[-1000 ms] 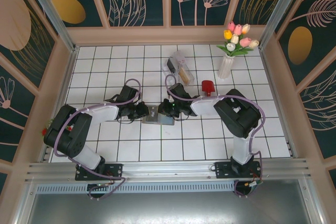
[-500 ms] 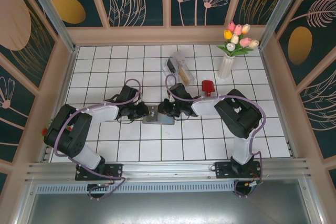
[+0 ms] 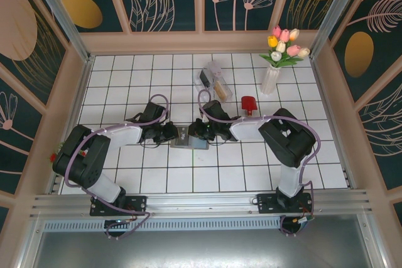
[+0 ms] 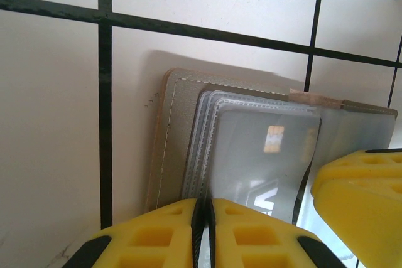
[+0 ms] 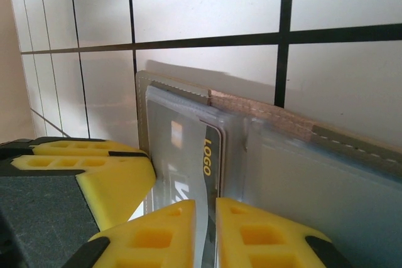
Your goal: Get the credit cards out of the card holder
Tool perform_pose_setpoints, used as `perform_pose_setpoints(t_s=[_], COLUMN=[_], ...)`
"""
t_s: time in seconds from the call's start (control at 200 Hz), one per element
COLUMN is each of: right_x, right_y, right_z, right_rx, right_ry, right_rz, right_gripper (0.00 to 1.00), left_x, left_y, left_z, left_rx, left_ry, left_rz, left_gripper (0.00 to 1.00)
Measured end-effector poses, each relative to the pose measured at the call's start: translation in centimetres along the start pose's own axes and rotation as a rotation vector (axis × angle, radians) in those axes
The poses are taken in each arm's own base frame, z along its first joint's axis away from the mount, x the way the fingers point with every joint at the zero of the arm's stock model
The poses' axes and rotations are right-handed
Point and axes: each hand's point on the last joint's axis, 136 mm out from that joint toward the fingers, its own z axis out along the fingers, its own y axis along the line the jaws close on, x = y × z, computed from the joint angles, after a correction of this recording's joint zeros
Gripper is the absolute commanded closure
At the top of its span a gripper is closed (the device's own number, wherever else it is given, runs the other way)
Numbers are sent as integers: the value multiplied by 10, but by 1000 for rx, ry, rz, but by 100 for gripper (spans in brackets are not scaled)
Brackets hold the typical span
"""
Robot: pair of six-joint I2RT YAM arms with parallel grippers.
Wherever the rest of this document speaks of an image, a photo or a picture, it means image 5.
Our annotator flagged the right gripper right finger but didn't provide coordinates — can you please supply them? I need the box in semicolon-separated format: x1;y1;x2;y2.
215;198;350;268

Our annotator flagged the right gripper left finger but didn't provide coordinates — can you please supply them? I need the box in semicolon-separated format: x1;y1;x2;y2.
72;200;197;268

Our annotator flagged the grey folding card holder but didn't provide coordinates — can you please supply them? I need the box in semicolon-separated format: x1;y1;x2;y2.
136;69;402;268

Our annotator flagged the black credit card gold logo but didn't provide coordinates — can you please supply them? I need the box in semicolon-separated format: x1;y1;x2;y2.
146;100;225;268

